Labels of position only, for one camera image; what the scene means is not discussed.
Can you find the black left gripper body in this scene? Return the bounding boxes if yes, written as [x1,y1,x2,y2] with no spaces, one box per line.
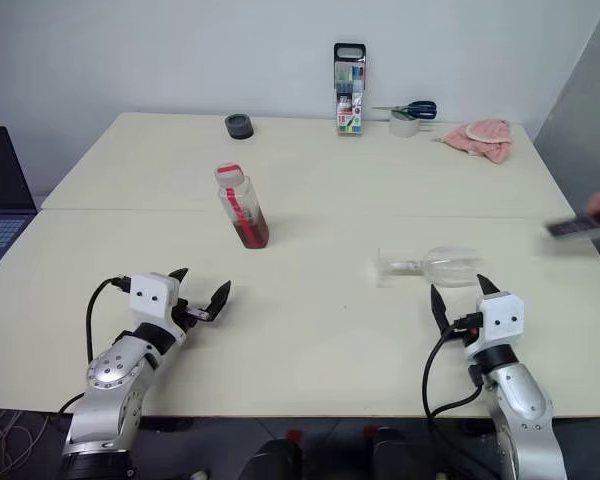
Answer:
[172,295,214,334]

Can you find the marker pen set case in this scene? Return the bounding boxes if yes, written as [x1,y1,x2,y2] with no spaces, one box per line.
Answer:
[333,42,369,137]

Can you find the dark rounded shape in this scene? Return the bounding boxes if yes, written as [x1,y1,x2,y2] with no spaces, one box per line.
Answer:
[363,425,432,480]
[238,427,304,480]

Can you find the black round puck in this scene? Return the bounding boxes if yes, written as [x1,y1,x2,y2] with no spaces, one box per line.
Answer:
[224,113,256,142]

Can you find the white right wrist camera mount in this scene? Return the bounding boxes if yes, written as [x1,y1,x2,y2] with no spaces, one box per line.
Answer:
[462,293,525,360]

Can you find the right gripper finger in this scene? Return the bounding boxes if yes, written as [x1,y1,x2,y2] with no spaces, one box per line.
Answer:
[429,283,454,333]
[476,273,502,301]

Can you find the black left camera cable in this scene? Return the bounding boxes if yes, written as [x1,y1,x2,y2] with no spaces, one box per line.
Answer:
[57,276,132,416]

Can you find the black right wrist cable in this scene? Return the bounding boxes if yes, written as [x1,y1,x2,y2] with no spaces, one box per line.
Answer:
[428,364,486,419]

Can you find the clear plastic bottle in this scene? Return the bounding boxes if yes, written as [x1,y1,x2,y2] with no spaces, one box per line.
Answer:
[212,163,271,250]

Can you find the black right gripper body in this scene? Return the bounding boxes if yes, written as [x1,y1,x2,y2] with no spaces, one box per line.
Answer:
[443,323,478,352]

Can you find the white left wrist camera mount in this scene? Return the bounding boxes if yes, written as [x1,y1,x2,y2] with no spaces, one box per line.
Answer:
[129,272,187,347]

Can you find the blue handled scissors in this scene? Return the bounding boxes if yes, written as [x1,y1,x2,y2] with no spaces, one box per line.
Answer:
[371,100,438,122]

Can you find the clear wine glass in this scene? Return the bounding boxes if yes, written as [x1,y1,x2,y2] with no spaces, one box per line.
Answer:
[374,244,484,290]

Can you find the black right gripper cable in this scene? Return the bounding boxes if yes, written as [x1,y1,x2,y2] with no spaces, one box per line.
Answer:
[422,312,483,426]

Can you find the clear tape roll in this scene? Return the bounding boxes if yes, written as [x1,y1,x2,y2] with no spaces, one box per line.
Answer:
[388,108,422,139]

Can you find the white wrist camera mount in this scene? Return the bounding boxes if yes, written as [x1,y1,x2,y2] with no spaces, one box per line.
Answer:
[462,293,525,360]
[129,272,187,347]

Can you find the pink cloth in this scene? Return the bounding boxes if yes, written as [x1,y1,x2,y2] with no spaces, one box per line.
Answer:
[432,118,514,167]

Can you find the dark laptop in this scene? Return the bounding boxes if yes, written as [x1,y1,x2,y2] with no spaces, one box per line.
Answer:
[0,126,39,286]

